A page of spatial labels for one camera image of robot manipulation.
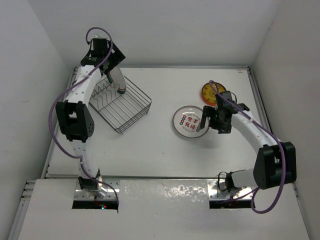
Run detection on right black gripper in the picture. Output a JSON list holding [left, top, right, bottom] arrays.
[[200, 105, 231, 134]]

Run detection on orange plate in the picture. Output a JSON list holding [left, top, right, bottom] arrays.
[[200, 81, 226, 107]]

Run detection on yellow patterned plate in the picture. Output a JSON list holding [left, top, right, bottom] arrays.
[[201, 82, 225, 103]]

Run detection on white plate red characters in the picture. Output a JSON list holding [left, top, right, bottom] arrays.
[[172, 105, 209, 139]]

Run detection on white plate teal rim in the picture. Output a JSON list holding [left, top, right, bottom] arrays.
[[106, 66, 127, 95]]

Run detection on dark wire dish rack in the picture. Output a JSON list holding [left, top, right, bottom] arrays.
[[89, 76, 152, 134]]

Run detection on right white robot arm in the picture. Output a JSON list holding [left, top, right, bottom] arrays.
[[200, 91, 297, 192]]

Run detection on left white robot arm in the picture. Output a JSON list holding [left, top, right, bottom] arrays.
[[55, 36, 125, 197]]

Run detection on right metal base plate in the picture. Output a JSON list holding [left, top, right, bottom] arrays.
[[207, 178, 253, 202]]

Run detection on metal base plate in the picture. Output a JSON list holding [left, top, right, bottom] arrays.
[[207, 178, 253, 202], [73, 178, 120, 201]]

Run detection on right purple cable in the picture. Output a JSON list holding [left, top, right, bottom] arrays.
[[208, 79, 287, 215]]

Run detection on purple cable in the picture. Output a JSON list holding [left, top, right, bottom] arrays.
[[49, 26, 121, 208], [208, 79, 287, 215]]

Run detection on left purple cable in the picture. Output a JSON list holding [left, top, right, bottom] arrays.
[[49, 26, 121, 208]]

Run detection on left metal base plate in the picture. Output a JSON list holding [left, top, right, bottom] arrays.
[[73, 178, 120, 201]]

